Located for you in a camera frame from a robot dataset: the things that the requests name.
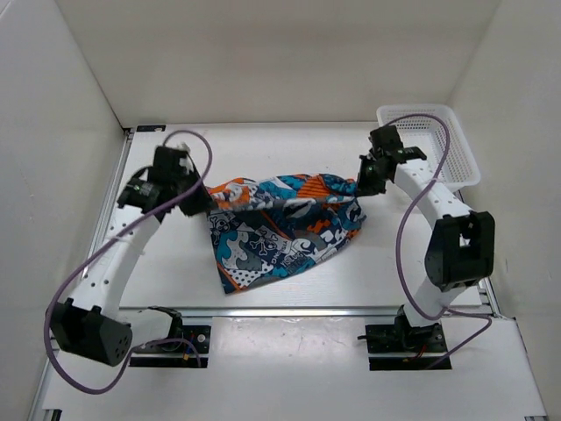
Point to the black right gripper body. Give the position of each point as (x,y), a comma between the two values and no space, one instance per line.
(369,181)

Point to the white plastic mesh basket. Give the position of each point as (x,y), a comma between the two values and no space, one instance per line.
(432,127)

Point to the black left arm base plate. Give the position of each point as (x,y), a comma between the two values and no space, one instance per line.
(177,354)

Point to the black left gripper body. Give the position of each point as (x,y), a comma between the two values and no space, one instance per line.
(195,202)

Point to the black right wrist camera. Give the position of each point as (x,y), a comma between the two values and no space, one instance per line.
(385,139)

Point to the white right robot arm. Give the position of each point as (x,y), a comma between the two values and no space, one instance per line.
(461,247)

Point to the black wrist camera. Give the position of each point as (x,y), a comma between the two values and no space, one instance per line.
(385,139)
(171,164)

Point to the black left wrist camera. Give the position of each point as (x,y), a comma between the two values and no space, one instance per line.
(171,164)

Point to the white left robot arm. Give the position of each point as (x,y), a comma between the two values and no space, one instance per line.
(88,322)

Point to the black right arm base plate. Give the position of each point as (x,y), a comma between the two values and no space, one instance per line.
(390,348)

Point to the colourful patterned shorts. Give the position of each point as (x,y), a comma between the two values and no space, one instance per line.
(266,231)

